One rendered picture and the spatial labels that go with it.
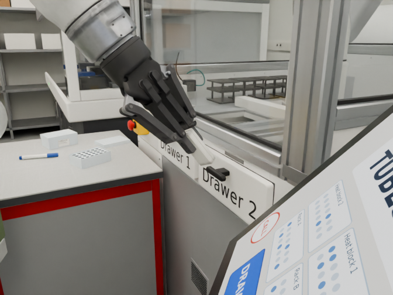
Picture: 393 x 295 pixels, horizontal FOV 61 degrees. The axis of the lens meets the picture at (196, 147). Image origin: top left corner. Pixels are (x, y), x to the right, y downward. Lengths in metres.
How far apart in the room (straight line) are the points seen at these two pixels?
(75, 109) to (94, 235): 0.75
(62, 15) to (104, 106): 1.30
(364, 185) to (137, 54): 0.36
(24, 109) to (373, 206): 5.12
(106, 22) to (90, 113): 1.30
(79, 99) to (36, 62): 3.44
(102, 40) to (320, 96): 0.33
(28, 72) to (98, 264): 4.14
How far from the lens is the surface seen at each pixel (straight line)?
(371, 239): 0.20
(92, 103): 1.77
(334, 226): 0.24
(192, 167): 0.93
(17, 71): 5.17
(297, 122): 0.59
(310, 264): 0.23
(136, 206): 1.20
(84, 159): 1.23
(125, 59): 0.49
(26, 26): 5.16
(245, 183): 0.71
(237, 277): 0.31
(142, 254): 1.31
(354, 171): 0.29
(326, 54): 0.54
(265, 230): 0.34
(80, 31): 0.50
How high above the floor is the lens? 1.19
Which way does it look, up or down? 18 degrees down
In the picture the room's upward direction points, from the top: straight up
